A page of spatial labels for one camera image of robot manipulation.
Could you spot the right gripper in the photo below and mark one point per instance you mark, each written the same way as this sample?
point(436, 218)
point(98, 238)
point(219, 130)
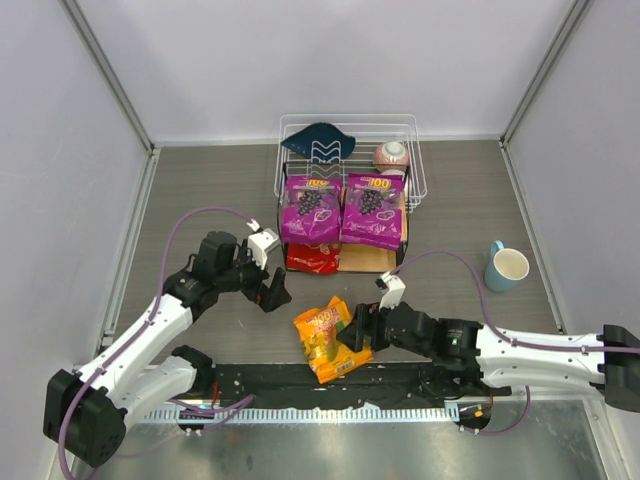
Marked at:
point(372, 328)

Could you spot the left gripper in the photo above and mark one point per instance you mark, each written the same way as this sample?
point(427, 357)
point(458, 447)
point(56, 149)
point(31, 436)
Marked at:
point(263, 289)

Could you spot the orange candy bag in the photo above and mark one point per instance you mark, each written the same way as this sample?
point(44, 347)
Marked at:
point(327, 357)

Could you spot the red fruit candy bag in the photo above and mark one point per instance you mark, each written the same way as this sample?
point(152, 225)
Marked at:
point(323, 259)

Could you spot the purple blackcurrant candy bag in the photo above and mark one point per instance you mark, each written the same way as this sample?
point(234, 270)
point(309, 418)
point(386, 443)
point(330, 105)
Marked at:
point(311, 212)

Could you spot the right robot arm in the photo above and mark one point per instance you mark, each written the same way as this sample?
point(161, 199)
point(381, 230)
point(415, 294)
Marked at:
point(498, 358)

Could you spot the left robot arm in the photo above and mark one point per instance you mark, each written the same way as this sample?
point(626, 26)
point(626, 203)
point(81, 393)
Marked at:
point(88, 412)

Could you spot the black wooden two-tier shelf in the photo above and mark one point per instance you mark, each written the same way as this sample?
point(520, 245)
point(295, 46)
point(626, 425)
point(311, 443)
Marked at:
point(356, 258)

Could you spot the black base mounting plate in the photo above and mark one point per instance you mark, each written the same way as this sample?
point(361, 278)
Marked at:
point(385, 385)

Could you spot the dark blue leaf plate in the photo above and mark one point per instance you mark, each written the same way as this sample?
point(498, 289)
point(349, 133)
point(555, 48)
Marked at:
point(321, 143)

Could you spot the light blue mug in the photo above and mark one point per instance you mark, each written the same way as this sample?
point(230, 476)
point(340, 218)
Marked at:
point(507, 267)

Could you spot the pink patterned bowl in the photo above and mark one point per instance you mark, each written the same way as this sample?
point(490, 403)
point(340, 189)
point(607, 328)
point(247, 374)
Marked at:
point(391, 157)

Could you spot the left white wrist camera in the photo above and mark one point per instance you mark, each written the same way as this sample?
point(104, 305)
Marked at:
point(261, 242)

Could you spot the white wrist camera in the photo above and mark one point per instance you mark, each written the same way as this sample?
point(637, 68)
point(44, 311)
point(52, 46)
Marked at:
point(261, 242)
point(392, 288)

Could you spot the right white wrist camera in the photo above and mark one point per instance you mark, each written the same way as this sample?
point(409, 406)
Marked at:
point(392, 288)

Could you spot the white slotted cable duct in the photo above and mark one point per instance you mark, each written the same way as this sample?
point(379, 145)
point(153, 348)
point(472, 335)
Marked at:
point(368, 413)

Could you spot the white wire dish rack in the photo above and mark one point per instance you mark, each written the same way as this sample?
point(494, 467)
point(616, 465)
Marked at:
point(369, 131)

